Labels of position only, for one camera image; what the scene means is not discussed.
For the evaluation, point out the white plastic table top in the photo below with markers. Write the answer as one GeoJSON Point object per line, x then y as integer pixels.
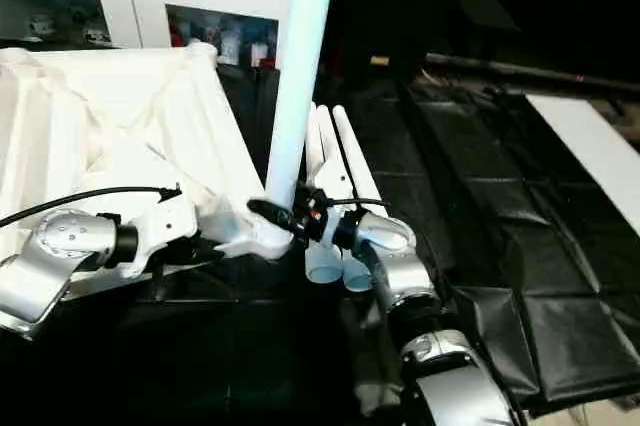
{"type": "Point", "coordinates": [110, 116]}

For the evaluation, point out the white plastic table leg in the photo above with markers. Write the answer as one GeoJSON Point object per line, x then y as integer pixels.
{"type": "Point", "coordinates": [300, 66]}
{"type": "Point", "coordinates": [357, 274]}
{"type": "Point", "coordinates": [355, 161]}
{"type": "Point", "coordinates": [325, 264]}

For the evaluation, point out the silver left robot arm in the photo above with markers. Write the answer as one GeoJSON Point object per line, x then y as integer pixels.
{"type": "Point", "coordinates": [50, 266]}

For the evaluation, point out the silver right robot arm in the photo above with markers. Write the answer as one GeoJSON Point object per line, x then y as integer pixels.
{"type": "Point", "coordinates": [440, 386]}

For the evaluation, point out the black work mat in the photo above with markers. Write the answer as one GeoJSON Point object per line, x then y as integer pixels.
{"type": "Point", "coordinates": [480, 196]}

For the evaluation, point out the small tan tag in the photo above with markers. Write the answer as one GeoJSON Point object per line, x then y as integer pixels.
{"type": "Point", "coordinates": [379, 60]}

